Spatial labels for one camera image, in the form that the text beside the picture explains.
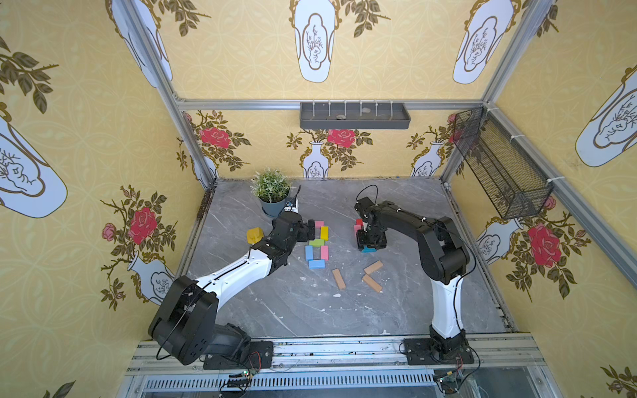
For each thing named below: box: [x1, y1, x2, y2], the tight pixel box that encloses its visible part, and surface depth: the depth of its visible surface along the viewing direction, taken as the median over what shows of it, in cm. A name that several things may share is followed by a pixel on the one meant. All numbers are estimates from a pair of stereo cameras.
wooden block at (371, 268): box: [363, 260, 384, 275], surface depth 94 cm
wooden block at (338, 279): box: [331, 267, 346, 291], surface depth 90 cm
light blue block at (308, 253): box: [305, 245, 314, 262], surface depth 97 cm
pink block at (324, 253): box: [320, 245, 330, 262], surface depth 97 cm
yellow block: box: [320, 225, 330, 242], surface depth 102 cm
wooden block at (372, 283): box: [362, 273, 384, 293], surface depth 90 cm
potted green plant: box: [249, 168, 293, 217], surface depth 97 cm
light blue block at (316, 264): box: [307, 259, 326, 269], surface depth 94 cm
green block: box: [308, 238, 326, 248], surface depth 100 cm
